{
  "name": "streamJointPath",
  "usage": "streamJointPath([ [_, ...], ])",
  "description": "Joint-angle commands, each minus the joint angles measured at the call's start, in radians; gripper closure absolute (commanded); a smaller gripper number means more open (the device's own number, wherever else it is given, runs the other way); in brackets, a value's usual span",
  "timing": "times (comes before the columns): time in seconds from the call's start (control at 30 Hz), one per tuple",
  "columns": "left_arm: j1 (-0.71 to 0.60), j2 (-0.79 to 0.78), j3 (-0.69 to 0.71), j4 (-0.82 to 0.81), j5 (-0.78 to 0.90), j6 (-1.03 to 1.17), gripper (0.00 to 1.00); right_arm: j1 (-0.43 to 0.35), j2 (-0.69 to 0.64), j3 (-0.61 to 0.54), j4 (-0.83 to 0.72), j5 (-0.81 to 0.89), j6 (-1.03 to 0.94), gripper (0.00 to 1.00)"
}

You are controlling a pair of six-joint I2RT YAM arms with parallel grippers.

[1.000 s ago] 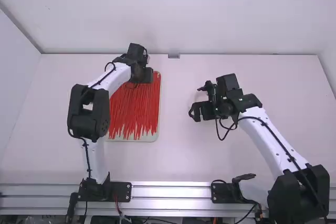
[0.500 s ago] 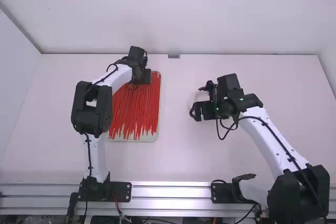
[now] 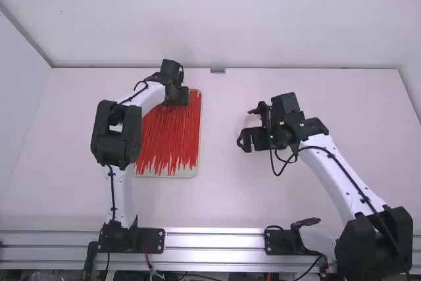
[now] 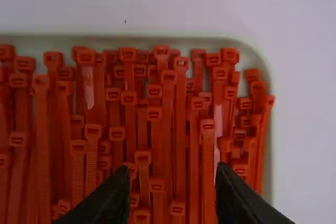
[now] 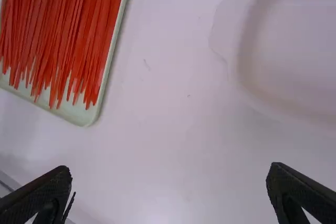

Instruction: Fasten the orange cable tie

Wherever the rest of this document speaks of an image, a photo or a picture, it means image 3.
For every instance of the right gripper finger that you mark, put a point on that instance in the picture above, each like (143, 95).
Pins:
(246, 139)
(258, 109)

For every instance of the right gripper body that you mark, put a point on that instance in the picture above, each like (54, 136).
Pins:
(274, 137)

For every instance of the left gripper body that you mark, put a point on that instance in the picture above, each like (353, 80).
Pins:
(171, 95)

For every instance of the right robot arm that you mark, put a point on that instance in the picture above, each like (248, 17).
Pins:
(338, 175)

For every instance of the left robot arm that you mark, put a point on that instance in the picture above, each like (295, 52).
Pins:
(118, 195)

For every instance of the pale tray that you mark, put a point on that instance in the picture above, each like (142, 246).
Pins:
(196, 166)

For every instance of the silver rails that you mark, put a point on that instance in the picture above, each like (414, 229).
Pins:
(213, 245)

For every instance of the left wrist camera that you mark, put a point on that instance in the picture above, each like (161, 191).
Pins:
(183, 96)

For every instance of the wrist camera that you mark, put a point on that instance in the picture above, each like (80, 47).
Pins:
(269, 116)
(183, 96)

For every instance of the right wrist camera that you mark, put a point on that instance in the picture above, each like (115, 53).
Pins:
(269, 116)

